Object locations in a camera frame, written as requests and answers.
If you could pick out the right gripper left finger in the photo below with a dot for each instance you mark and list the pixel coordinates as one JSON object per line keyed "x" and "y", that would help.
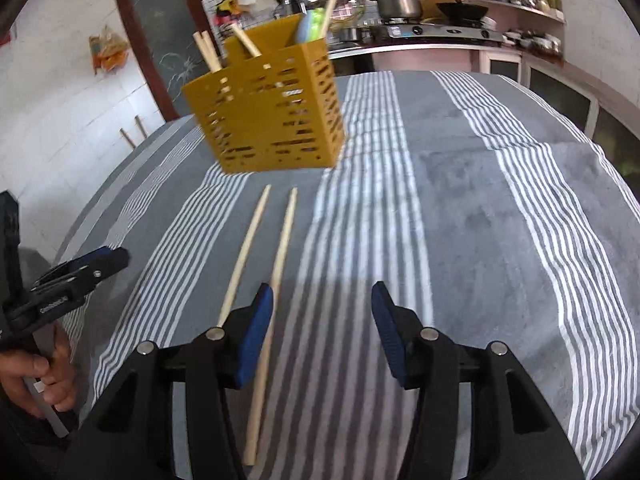
{"x": 128, "y": 433}

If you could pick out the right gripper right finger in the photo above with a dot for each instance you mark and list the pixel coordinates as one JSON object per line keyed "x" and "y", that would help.
{"x": 514, "y": 433}

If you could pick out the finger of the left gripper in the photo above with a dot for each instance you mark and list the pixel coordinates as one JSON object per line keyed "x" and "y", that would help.
{"x": 76, "y": 286}
{"x": 73, "y": 266}

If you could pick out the bamboo chopstick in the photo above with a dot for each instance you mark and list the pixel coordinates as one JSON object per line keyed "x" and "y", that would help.
{"x": 254, "y": 421}
{"x": 245, "y": 40}
{"x": 198, "y": 40}
{"x": 240, "y": 262}
{"x": 327, "y": 18}
{"x": 212, "y": 59}

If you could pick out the green handled fork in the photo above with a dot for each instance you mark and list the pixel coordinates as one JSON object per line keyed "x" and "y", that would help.
{"x": 316, "y": 19}

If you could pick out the light blue plastic spoon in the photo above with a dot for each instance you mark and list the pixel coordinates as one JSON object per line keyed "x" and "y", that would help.
{"x": 304, "y": 28}

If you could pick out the person left hand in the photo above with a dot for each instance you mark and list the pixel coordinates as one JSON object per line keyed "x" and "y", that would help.
{"x": 57, "y": 374}

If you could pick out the hanging orange bag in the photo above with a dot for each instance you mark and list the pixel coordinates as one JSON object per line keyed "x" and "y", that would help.
{"x": 108, "y": 50}

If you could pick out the yellow perforated utensil holder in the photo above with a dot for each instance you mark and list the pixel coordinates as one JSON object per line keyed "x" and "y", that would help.
{"x": 275, "y": 111}

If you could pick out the grey striped tablecloth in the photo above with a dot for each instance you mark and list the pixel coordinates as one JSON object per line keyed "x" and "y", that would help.
{"x": 479, "y": 206}

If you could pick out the dark glass wooden door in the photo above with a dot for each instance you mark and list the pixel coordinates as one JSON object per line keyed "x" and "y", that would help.
{"x": 160, "y": 33}

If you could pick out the counter cabinet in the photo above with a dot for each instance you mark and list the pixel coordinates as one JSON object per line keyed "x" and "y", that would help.
{"x": 602, "y": 118}

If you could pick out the steel cooking pot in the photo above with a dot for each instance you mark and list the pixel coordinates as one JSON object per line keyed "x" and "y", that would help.
{"x": 406, "y": 10}

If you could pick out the gas stove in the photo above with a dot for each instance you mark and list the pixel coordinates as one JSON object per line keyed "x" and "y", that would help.
{"x": 437, "y": 34}

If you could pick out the black wok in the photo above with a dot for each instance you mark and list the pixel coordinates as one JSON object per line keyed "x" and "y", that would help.
{"x": 458, "y": 12}

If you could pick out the wooden sticks against wall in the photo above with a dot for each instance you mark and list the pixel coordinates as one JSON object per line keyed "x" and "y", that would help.
{"x": 134, "y": 134}

